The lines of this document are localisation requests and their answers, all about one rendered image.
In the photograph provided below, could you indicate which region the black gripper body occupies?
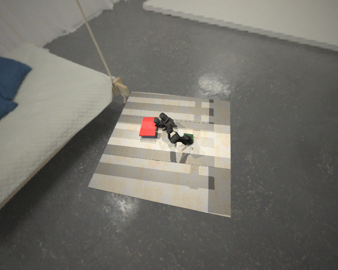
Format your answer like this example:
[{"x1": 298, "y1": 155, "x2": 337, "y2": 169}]
[{"x1": 154, "y1": 117, "x2": 167, "y2": 130}]

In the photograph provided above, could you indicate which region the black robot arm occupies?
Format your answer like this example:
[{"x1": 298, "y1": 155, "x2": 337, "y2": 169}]
[{"x1": 159, "y1": 112, "x2": 192, "y2": 145}]

